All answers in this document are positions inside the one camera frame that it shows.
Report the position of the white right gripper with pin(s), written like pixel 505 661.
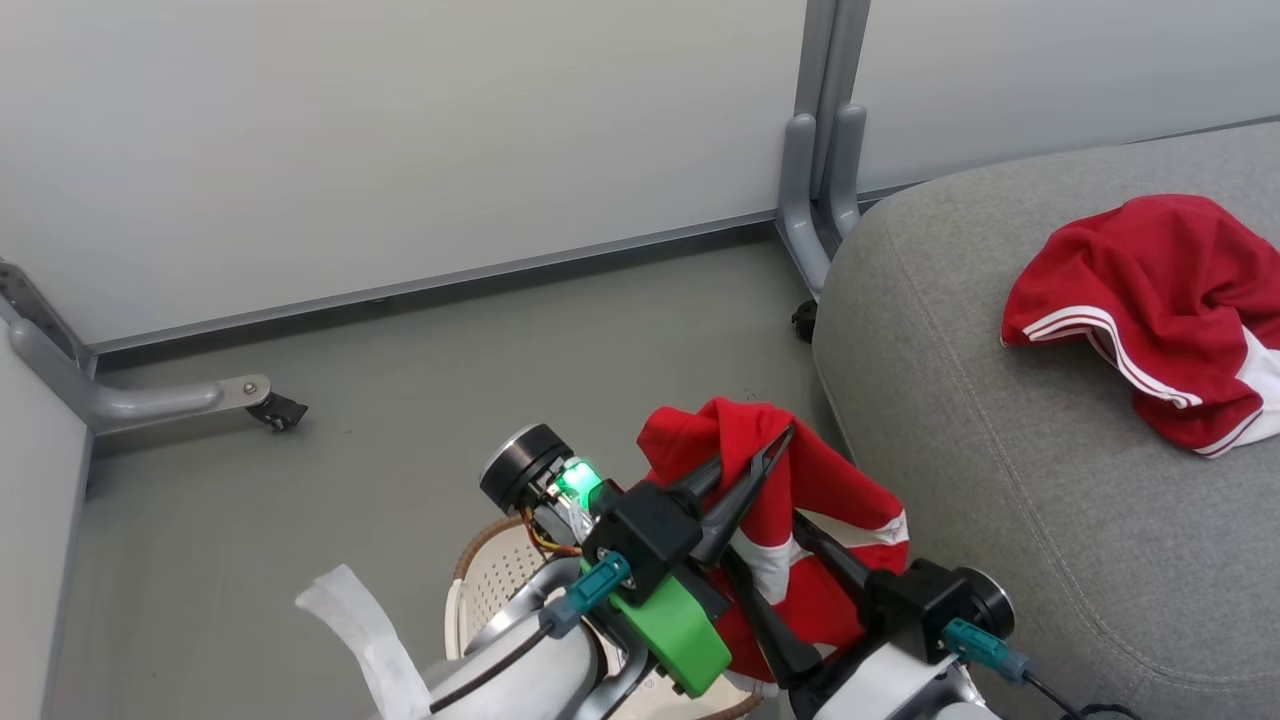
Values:
pixel 880 685

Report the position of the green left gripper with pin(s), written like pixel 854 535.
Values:
pixel 680 640

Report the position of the red garment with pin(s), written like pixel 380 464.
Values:
pixel 1150 280
pixel 830 480

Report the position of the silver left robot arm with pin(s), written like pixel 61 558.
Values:
pixel 520 680

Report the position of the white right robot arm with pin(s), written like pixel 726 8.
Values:
pixel 970 710

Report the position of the grey fabric sofa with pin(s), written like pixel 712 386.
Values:
pixel 1000 450

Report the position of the black caster wheel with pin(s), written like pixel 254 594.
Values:
pixel 804 322
pixel 280 410

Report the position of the beige woven laundry basket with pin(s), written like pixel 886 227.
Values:
pixel 500 570

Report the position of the grey partition foot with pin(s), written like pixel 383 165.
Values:
pixel 130 402

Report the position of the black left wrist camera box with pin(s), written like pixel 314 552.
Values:
pixel 645 535

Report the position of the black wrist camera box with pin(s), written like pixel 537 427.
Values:
pixel 910 610
pixel 645 535

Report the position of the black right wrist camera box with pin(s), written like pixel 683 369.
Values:
pixel 910 610

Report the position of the grey partition base rail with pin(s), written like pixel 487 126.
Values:
pixel 400 292

